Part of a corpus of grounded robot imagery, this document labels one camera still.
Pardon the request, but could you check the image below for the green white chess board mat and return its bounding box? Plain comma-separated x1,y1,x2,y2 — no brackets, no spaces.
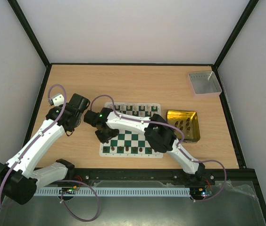
99,102,163,159

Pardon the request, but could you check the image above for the gold metal tin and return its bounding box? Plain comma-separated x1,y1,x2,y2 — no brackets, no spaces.
166,110,200,143

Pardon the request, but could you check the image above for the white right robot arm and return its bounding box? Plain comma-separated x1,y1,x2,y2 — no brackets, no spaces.
83,108,205,185

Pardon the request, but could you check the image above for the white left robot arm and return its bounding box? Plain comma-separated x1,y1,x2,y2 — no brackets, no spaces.
0,94,90,205

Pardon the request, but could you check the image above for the silver pink tin lid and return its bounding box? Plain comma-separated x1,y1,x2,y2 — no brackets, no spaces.
187,71,222,98

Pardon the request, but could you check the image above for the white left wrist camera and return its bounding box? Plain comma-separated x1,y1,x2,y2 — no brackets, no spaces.
48,93,65,106

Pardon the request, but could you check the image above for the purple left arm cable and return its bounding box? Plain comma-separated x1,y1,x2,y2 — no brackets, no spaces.
0,83,100,222

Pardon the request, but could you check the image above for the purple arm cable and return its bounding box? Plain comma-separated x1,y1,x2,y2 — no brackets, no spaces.
90,94,227,203
0,83,100,222

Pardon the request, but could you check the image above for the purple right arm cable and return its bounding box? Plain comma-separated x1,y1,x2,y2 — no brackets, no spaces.
90,94,227,203

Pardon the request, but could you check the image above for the grey slotted cable duct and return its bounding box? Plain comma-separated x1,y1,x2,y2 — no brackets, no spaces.
34,187,190,197

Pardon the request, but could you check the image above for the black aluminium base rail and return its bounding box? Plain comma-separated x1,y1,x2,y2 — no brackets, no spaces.
67,168,258,186

